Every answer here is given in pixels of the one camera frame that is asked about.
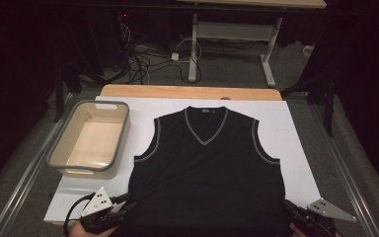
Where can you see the black knit vest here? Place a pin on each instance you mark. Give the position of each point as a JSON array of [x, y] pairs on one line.
[[207, 177]]

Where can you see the white power adapter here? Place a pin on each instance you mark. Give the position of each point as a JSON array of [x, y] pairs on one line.
[[175, 56]]

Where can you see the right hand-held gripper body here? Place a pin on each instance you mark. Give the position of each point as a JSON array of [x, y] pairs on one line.
[[329, 210]]

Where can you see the small white box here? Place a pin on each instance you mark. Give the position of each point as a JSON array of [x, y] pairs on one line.
[[308, 50]]

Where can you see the white metal desk frame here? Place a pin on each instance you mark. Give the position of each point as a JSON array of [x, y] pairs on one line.
[[233, 31]]

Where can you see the beige plastic basket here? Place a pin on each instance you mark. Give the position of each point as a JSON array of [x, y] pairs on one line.
[[92, 141]]

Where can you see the person's right hand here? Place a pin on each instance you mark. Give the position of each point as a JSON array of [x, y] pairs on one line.
[[294, 231]]

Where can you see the metal floor rail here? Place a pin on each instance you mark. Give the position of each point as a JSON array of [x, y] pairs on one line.
[[348, 177], [23, 187]]

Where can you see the person's left hand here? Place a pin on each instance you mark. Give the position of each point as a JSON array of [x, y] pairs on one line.
[[79, 232]]

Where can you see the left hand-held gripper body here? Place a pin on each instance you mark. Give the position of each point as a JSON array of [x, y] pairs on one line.
[[97, 205]]

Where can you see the light wooden table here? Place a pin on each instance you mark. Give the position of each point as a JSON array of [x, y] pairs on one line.
[[177, 91]]

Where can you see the black metal stand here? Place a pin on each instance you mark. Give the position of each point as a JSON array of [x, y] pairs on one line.
[[329, 108], [58, 98]]

